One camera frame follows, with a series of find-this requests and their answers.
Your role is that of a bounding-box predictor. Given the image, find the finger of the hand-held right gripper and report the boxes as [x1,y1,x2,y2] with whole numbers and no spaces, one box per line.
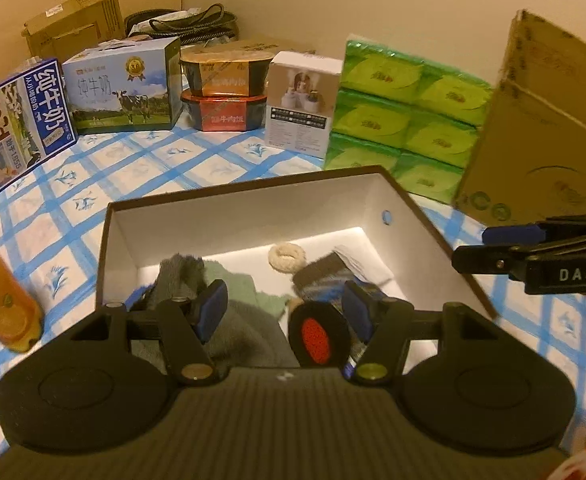
[482,214,586,247]
[451,238,586,281]

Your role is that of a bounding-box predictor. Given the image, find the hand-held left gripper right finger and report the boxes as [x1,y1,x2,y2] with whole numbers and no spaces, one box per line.
[342,280,513,387]

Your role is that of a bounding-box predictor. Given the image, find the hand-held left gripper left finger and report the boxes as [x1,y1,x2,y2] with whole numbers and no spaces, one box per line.
[70,279,230,387]

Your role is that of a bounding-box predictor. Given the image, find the green cloth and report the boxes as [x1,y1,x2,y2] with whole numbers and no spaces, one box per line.
[200,260,287,322]

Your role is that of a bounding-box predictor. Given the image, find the black round pad red centre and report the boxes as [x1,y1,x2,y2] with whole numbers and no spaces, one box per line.
[288,301,355,369]

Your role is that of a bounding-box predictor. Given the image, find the grey striped sock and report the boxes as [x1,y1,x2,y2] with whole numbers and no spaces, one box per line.
[292,252,357,304]

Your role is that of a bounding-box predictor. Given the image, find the grey towel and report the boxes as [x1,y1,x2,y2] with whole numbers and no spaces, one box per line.
[127,254,300,370]

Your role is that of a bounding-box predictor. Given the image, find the brown storage box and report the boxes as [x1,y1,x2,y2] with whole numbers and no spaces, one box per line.
[95,166,499,377]

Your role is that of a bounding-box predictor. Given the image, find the white paper sheet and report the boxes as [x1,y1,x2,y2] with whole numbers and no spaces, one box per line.
[333,245,395,287]

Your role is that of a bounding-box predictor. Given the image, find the large cardboard box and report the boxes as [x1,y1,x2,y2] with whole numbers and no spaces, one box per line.
[453,9,586,229]

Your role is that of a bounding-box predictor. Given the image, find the blue checked tablecloth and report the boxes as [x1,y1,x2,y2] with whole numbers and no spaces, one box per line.
[0,122,586,462]

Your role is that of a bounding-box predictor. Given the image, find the bundle of green tissue packs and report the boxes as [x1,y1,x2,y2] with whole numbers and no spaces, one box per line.
[323,35,494,205]

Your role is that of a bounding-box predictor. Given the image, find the red instant food bowl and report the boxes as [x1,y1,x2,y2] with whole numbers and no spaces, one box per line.
[180,91,269,133]

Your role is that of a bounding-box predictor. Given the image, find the orange juice bottle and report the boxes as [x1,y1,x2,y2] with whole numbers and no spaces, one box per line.
[0,220,44,352]

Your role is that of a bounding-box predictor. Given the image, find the white photo print box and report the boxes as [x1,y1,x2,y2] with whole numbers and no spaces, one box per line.
[264,51,344,159]

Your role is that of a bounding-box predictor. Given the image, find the gold instant food bowl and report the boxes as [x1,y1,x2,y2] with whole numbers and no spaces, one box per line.
[179,42,274,99]

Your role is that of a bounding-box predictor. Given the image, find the milk box with cow print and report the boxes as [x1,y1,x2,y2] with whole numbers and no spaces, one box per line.
[62,36,184,135]

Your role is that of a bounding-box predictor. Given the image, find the blue milk carton box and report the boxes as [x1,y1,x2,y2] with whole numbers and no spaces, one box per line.
[0,56,79,200]

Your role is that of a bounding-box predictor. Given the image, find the flat brown carton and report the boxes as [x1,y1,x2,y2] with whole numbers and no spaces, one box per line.
[223,35,318,59]

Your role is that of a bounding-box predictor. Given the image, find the black bag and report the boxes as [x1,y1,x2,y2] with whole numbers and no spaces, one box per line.
[124,4,244,46]

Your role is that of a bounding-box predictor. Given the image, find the small brown cardboard box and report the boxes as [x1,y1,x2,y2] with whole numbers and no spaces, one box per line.
[21,0,126,61]

